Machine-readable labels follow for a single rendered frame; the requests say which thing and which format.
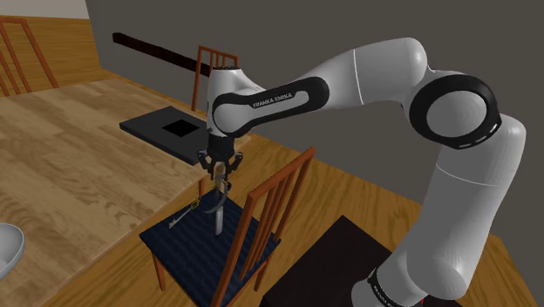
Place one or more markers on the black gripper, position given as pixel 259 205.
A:
pixel 221 147

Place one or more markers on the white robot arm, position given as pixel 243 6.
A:
pixel 467 183

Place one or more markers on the small silver key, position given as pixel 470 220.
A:
pixel 180 217

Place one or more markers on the dark grey flat slab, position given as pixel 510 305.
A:
pixel 146 127

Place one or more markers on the orange wooden chair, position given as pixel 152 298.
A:
pixel 199 72
pixel 25 47

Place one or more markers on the wooden chair with blue seat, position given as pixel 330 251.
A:
pixel 191 251

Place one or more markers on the wooden table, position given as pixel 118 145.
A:
pixel 85 170

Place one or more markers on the dark robot stand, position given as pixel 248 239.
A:
pixel 323 268

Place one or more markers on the white bowl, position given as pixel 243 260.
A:
pixel 9 246

